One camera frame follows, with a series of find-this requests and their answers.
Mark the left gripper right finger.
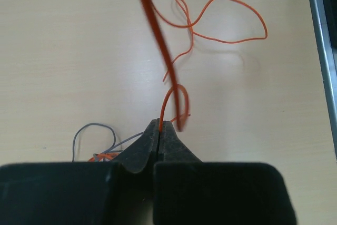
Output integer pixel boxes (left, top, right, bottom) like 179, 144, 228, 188
153, 121, 296, 224

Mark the aluminium front rail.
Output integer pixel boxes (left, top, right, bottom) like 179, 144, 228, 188
309, 0, 336, 150

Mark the wire bundle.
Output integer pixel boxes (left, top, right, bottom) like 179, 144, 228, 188
72, 122, 144, 163

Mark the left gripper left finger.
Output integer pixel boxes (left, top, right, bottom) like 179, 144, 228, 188
1, 120, 160, 224

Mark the orange thin wire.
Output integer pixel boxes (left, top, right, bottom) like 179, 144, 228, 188
131, 0, 269, 133

